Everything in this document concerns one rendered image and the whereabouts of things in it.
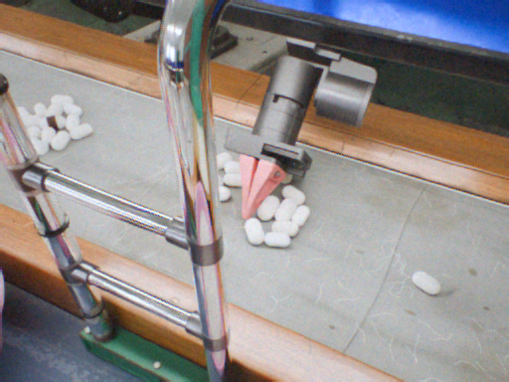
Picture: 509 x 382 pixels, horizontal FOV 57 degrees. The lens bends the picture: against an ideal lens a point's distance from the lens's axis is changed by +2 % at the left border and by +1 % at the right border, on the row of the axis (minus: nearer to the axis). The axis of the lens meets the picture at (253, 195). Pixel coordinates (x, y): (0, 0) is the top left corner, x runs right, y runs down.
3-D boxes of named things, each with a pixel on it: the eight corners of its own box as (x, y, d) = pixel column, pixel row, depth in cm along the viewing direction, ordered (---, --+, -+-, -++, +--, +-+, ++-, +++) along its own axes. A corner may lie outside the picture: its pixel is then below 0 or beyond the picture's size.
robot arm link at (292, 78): (281, 62, 62) (276, 44, 57) (331, 76, 61) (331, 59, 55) (264, 110, 62) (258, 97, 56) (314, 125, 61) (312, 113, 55)
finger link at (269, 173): (254, 223, 54) (280, 147, 54) (202, 204, 56) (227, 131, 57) (268, 227, 61) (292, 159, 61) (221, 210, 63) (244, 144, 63)
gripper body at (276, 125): (299, 164, 54) (320, 104, 54) (222, 140, 57) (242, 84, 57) (308, 174, 60) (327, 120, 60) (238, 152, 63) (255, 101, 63)
